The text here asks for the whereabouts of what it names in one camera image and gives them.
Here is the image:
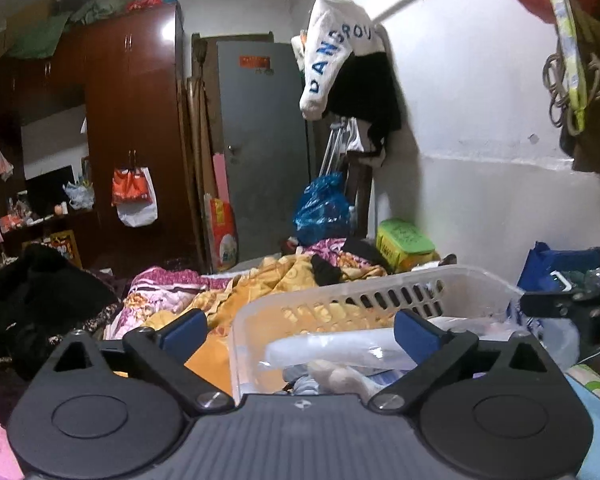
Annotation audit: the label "grey door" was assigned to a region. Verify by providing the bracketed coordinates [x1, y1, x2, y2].
[215, 40, 316, 261]

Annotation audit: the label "small white hanging bag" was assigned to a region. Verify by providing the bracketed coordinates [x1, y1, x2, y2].
[0, 141, 15, 182]

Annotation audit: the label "blue plastic bag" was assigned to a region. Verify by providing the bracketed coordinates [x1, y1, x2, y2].
[293, 172, 353, 246]

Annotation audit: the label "green cloth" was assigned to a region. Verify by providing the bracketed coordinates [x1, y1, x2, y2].
[7, 0, 141, 61]

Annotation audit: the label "black hanging garment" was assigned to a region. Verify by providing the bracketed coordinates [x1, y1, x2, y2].
[327, 52, 403, 168]

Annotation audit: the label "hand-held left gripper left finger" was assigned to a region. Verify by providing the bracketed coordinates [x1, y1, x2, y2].
[30, 309, 234, 417]

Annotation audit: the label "black television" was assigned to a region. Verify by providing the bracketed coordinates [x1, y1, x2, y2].
[25, 164, 76, 216]

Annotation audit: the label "green lidded box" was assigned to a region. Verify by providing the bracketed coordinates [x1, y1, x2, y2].
[376, 218, 437, 273]

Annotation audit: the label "yellow floral quilt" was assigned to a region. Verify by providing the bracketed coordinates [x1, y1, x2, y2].
[105, 252, 388, 396]

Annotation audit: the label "pink board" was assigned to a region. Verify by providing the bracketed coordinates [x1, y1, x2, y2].
[212, 154, 231, 201]

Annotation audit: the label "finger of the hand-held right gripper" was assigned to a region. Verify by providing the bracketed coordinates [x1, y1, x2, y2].
[520, 291, 581, 319]

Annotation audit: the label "wooden planks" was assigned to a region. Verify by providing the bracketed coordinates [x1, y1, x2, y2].
[187, 34, 221, 271]

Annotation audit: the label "black clothing heap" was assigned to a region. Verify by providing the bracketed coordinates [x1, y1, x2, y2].
[0, 242, 123, 381]

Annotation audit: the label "yellow green strap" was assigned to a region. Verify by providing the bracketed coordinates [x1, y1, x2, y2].
[537, 0, 588, 136]

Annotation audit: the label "yellow framed picture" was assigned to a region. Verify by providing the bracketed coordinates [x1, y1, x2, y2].
[42, 230, 83, 268]

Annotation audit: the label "white plush rabbit toy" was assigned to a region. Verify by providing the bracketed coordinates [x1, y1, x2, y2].
[307, 360, 381, 401]

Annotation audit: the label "orange white plastic bag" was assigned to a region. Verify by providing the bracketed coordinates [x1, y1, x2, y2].
[111, 165, 158, 228]

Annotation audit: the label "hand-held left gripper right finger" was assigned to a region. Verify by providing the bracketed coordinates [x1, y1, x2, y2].
[367, 309, 566, 414]

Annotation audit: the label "clear plastic basket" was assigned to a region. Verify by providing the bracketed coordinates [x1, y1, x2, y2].
[228, 265, 526, 398]

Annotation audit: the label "dark wooden wardrobe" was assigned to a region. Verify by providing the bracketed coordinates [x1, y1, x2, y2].
[0, 2, 201, 271]

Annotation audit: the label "blue tote bag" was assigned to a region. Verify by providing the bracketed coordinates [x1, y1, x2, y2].
[517, 241, 596, 341]

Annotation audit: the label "white hooded sweatshirt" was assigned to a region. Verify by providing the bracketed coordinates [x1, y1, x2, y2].
[291, 0, 386, 121]

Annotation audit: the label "coiled rope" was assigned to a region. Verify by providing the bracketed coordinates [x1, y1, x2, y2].
[542, 52, 600, 131]

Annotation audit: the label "black clothes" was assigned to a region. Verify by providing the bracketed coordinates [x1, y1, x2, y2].
[310, 237, 396, 286]

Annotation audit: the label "white folding rack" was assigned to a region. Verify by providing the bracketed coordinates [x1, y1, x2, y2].
[322, 116, 366, 176]

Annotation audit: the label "red yellow printed bag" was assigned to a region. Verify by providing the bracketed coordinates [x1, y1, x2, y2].
[209, 197, 238, 272]

